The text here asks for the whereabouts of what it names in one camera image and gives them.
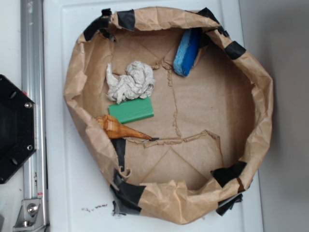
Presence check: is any brown paper bag container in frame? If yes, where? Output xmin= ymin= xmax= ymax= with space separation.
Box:
xmin=64 ymin=7 xmax=273 ymax=224

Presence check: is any blue sponge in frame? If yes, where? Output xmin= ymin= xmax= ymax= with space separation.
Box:
xmin=173 ymin=28 xmax=201 ymax=76

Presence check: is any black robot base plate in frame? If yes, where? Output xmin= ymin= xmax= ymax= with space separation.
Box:
xmin=0 ymin=75 xmax=36 ymax=184

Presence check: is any green rectangular block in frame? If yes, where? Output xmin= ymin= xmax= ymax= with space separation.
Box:
xmin=108 ymin=97 xmax=154 ymax=123

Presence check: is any orange spiral seashell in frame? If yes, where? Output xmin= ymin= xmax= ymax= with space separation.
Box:
xmin=96 ymin=115 xmax=152 ymax=140

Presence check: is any crumpled white paper towel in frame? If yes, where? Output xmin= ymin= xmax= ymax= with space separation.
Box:
xmin=106 ymin=61 xmax=156 ymax=104

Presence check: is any metal corner bracket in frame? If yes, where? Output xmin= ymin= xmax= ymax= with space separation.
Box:
xmin=13 ymin=199 xmax=44 ymax=232

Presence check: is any aluminium extrusion rail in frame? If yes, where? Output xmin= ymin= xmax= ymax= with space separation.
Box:
xmin=20 ymin=0 xmax=50 ymax=232

